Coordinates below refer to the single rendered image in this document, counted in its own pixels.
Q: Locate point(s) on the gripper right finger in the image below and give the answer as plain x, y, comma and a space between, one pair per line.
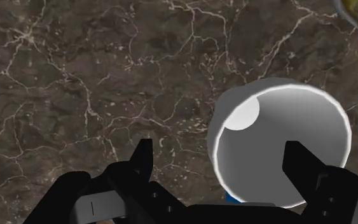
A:
324, 186

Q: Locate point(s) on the white cup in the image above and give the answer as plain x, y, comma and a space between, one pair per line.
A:
278, 139

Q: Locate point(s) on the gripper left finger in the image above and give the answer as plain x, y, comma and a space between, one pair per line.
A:
126, 186

